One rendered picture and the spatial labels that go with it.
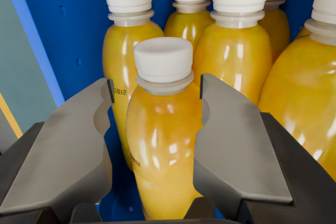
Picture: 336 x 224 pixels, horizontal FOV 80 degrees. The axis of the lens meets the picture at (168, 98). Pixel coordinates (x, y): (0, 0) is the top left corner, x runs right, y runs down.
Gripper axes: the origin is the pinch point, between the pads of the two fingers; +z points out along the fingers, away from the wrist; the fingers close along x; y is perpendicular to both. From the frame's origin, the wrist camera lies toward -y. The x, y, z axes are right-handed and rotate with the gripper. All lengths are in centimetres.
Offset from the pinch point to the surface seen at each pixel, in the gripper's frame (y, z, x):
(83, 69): 1.8, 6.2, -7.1
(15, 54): 37, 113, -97
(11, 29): 21, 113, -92
